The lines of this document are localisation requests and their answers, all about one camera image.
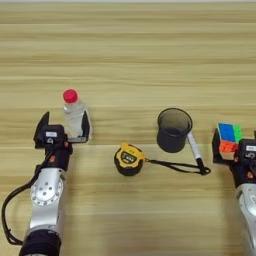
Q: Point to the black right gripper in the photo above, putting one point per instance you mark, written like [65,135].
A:
[243,173]

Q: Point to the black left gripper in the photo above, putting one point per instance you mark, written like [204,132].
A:
[60,160]

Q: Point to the colourful puzzle cube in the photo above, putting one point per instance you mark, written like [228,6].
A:
[228,131]

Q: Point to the white marker black cap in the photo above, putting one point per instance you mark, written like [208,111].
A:
[194,148]

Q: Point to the black mesh pen cup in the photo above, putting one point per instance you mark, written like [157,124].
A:
[173,140]

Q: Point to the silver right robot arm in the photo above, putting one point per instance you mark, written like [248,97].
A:
[248,206]

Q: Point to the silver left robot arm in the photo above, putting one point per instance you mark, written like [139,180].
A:
[46,193]

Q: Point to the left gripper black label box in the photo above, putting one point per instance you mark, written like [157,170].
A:
[58,140]

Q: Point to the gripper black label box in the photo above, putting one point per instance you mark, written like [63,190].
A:
[58,140]
[248,155]

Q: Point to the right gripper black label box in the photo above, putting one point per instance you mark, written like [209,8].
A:
[248,155]

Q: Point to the clear bottle red cap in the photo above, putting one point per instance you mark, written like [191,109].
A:
[74,115]

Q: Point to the yellow black tape measure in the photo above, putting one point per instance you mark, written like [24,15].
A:
[128,160]

